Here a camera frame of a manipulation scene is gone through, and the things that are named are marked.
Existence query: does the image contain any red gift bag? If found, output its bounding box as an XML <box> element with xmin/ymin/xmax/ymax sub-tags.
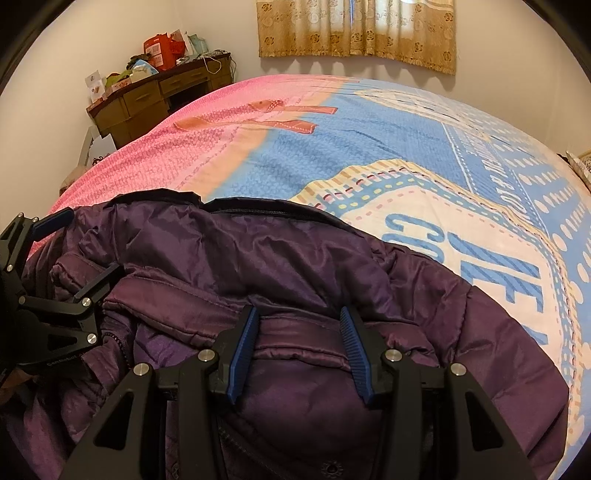
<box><xmin>143</xmin><ymin>33</ymin><xmax>188</xmax><ymax>70</ymax></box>

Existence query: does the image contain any beige floral window curtain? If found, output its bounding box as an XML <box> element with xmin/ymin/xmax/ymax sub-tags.
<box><xmin>256</xmin><ymin>0</ymin><xmax>458</xmax><ymax>77</ymax></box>

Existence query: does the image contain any green cloth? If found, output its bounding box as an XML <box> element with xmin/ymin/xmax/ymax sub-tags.
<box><xmin>104</xmin><ymin>69</ymin><xmax>134</xmax><ymax>88</ymax></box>

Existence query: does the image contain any brown wooden desk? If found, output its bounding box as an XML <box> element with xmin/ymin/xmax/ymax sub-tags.
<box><xmin>86</xmin><ymin>52</ymin><xmax>234</xmax><ymax>148</ymax></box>

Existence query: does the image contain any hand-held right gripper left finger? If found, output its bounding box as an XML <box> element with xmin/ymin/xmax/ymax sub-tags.
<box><xmin>58</xmin><ymin>305</ymin><xmax>259</xmax><ymax>480</ymax></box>

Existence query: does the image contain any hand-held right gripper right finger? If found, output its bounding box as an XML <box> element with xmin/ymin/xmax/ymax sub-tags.
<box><xmin>339</xmin><ymin>307</ymin><xmax>539</xmax><ymax>480</ymax></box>

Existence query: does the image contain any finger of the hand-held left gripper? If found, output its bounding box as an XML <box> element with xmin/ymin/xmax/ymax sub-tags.
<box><xmin>0</xmin><ymin>208</ymin><xmax>75</xmax><ymax>273</ymax></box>
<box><xmin>18</xmin><ymin>263</ymin><xmax>124</xmax><ymax>367</ymax></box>

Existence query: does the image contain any bed with pink-blue bedspread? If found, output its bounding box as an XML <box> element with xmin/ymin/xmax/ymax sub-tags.
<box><xmin>58</xmin><ymin>74</ymin><xmax>591</xmax><ymax>480</ymax></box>

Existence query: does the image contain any grey patterned pillow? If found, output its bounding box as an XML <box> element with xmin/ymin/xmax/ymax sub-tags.
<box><xmin>566</xmin><ymin>148</ymin><xmax>591</xmax><ymax>190</ymax></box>

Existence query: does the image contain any white printed card box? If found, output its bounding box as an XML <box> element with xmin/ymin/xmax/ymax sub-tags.
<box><xmin>84</xmin><ymin>69</ymin><xmax>105</xmax><ymax>100</ymax></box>

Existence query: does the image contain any white paper bag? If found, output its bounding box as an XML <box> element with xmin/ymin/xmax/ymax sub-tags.
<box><xmin>88</xmin><ymin>127</ymin><xmax>116</xmax><ymax>162</ymax></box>

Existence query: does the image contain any purple quilted jacket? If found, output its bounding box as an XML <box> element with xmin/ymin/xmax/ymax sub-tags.
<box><xmin>0</xmin><ymin>188</ymin><xmax>570</xmax><ymax>480</ymax></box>

